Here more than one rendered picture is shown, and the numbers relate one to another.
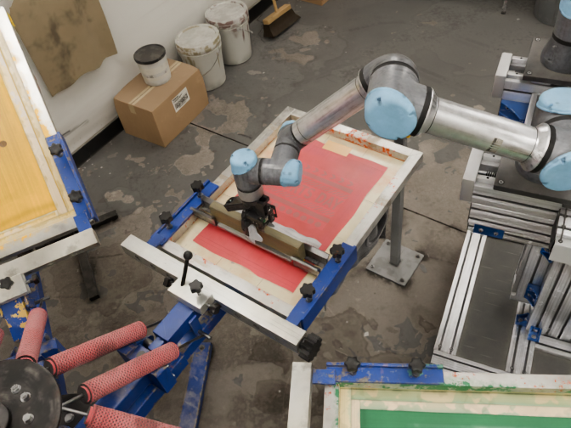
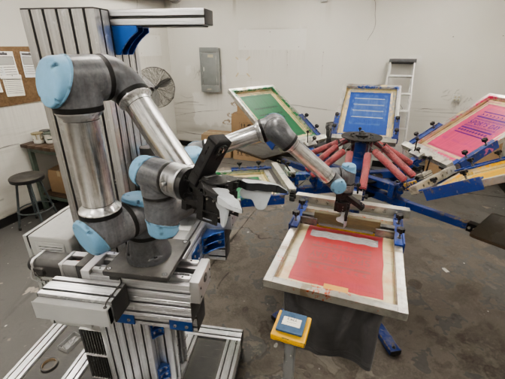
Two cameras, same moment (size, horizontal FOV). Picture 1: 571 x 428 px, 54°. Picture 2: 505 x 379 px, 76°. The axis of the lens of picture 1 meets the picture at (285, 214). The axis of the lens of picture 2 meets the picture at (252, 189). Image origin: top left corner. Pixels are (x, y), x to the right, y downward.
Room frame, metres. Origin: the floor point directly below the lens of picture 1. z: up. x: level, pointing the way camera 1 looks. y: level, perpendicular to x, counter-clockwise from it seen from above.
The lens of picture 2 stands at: (2.43, -1.00, 1.92)
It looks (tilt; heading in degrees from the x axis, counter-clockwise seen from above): 24 degrees down; 158
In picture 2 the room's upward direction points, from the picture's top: straight up
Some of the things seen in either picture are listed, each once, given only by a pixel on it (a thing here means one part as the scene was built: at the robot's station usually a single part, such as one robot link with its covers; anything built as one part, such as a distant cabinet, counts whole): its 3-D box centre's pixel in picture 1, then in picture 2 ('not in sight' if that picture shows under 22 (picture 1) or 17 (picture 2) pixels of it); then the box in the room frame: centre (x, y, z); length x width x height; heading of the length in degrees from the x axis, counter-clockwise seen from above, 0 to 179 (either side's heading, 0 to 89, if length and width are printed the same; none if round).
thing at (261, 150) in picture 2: not in sight; (294, 163); (-0.12, 0.48, 0.91); 1.34 x 0.40 x 0.08; 17
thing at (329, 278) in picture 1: (324, 284); (298, 217); (0.93, -0.08, 0.97); 0.30 x 0.05 x 0.07; 137
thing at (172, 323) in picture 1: (182, 317); not in sight; (0.89, 0.35, 1.02); 0.17 x 0.06 x 0.05; 137
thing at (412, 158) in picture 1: (293, 199); (341, 248); (1.30, -0.03, 0.97); 0.79 x 0.58 x 0.04; 137
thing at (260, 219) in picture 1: (257, 208); (343, 201); (1.13, 0.08, 1.15); 0.09 x 0.08 x 0.12; 47
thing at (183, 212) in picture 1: (187, 216); (397, 234); (1.31, 0.33, 0.97); 0.30 x 0.05 x 0.07; 137
